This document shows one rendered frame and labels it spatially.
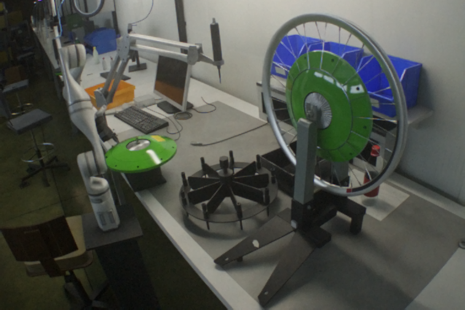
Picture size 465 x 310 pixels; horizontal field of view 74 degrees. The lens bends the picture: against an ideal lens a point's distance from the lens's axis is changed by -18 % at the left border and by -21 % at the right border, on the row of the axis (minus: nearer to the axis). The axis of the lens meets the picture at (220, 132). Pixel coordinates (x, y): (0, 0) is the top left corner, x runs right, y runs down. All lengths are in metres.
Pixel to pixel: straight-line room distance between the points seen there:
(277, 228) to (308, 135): 0.33
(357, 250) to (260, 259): 0.31
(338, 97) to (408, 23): 0.62
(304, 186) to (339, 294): 0.34
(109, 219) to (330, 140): 0.88
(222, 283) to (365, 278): 0.42
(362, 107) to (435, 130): 0.62
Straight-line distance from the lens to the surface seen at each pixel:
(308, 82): 0.99
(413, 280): 1.13
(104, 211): 1.43
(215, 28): 1.57
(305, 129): 0.96
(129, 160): 1.45
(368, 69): 1.46
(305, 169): 1.01
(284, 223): 1.15
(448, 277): 1.18
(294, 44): 1.87
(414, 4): 1.42
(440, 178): 1.55
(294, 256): 1.06
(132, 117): 2.28
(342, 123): 0.95
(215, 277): 1.11
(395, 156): 0.90
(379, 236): 1.25
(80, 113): 1.35
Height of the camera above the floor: 1.73
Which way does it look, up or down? 25 degrees down
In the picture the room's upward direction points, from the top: 6 degrees counter-clockwise
